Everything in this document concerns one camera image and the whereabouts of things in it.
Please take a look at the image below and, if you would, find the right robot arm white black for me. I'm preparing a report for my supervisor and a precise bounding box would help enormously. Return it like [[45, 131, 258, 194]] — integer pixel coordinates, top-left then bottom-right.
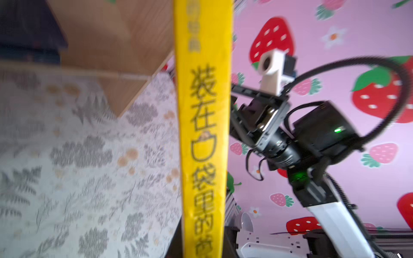
[[230, 57, 411, 258]]

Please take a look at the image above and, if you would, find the purple-navy book yellow label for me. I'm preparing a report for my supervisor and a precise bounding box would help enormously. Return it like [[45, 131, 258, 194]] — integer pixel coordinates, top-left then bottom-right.
[[1, 0, 68, 65]]

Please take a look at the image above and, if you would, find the yellow cartoon cover book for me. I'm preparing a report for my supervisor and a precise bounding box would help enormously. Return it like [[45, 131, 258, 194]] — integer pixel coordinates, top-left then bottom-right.
[[174, 1, 233, 258]]

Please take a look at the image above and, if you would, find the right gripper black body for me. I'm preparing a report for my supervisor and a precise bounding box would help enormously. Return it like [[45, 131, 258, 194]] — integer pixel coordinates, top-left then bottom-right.
[[230, 84, 360, 170]]

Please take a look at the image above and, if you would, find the wooden two-tier shelf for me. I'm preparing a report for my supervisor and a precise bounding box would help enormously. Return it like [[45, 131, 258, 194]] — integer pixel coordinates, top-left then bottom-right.
[[1, 1, 174, 117]]

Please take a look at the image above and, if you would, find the grey bowl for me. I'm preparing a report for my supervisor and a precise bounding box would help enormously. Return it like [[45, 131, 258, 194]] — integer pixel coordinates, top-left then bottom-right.
[[234, 212, 254, 232]]

